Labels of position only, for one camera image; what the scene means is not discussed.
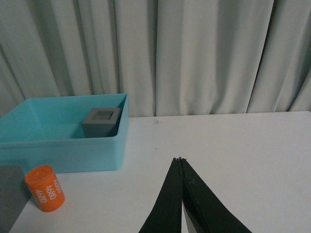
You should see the blue plastic box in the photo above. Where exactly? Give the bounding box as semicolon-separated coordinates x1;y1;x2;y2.
0;94;129;173

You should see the white curtain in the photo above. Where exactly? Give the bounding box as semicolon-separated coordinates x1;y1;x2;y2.
0;0;311;117

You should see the gray block with square hole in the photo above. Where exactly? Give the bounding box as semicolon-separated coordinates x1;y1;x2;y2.
82;108;122;138

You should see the gray block with round hole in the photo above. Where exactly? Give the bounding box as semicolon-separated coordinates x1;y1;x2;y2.
0;165;31;233

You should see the orange cylinder part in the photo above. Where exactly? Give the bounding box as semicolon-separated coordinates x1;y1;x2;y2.
25;165;65;212

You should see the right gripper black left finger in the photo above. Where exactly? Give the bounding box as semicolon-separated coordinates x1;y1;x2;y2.
140;158;183;233

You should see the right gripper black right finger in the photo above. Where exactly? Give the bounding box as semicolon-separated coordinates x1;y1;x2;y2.
181;159;250;233

